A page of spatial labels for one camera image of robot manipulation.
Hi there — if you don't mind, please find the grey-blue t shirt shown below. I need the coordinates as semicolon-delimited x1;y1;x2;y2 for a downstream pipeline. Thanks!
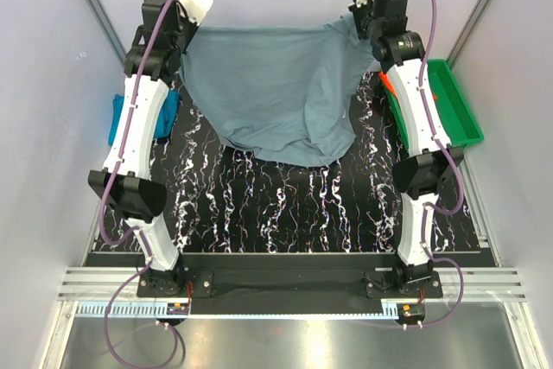
181;16;375;168

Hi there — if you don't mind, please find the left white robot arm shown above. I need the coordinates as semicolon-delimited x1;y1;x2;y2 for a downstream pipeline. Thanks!
88;0;213;296

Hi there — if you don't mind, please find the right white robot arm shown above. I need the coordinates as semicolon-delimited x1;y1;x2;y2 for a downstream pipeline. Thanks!
349;0;463;297

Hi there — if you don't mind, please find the orange t shirt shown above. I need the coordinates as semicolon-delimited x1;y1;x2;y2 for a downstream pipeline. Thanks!
378;70;438;102

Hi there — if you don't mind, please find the teal folded t shirt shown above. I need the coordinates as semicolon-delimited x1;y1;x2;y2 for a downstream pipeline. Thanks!
108;90;180;146

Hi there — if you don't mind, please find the green plastic tray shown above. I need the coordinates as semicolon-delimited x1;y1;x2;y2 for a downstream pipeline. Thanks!
379;58;485;155

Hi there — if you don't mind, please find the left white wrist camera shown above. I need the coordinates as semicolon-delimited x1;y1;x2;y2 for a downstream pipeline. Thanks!
178;0;213;26

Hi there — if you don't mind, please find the left aluminium frame post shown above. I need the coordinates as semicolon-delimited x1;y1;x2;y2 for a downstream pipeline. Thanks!
85;0;125;65

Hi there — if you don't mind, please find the aluminium frame post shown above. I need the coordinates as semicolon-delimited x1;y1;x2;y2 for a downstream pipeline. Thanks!
85;0;125;65
447;0;492;69

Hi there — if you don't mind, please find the right aluminium frame post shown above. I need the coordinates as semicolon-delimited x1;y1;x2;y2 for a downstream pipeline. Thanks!
447;0;492;69

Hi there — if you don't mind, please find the aluminium front rail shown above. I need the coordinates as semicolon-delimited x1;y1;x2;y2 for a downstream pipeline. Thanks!
59;268;525;321

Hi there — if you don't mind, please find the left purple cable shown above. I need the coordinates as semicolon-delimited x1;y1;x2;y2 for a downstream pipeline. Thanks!
99;0;195;368

